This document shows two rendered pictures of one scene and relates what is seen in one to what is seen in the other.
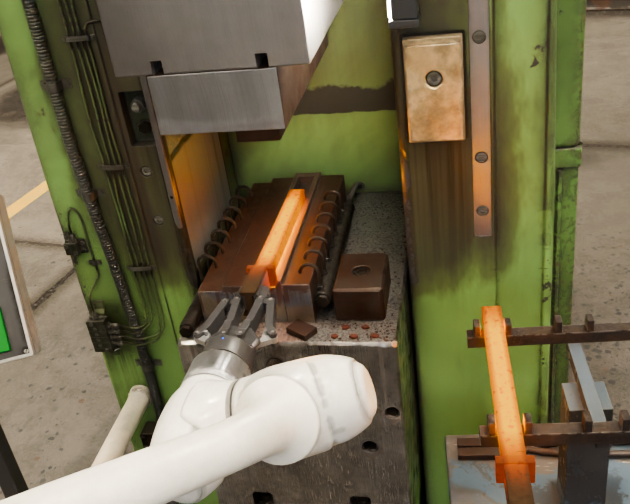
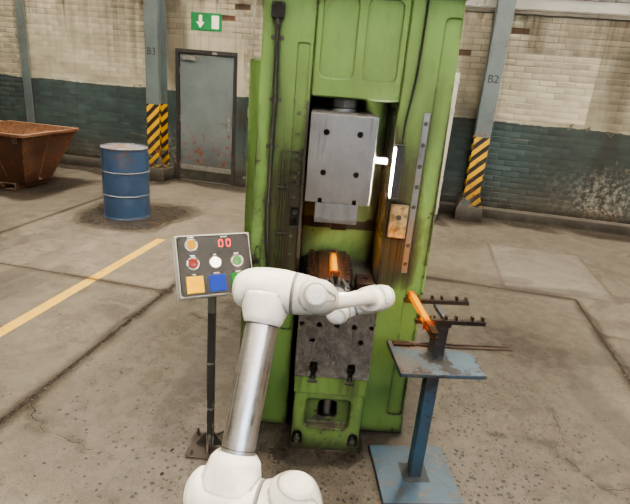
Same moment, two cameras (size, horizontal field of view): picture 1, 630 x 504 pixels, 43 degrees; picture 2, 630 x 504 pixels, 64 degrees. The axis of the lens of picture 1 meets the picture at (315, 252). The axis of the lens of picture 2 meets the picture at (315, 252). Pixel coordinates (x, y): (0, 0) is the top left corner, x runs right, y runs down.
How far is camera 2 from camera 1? 1.32 m
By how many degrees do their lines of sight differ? 17
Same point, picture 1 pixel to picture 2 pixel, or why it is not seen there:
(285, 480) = (324, 356)
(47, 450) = (166, 373)
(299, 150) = (328, 241)
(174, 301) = not seen: hidden behind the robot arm
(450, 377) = (383, 327)
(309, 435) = (381, 302)
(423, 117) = (393, 229)
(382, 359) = not seen: hidden behind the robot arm
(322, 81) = not seen: hidden behind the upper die
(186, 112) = (324, 215)
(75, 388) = (172, 349)
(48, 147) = (257, 222)
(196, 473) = (363, 299)
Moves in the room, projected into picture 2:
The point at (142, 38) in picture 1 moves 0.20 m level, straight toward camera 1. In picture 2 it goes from (318, 190) to (336, 201)
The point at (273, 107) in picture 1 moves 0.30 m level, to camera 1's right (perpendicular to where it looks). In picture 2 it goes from (353, 217) to (413, 218)
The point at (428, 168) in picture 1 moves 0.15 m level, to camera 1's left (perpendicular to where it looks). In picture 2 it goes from (390, 247) to (362, 247)
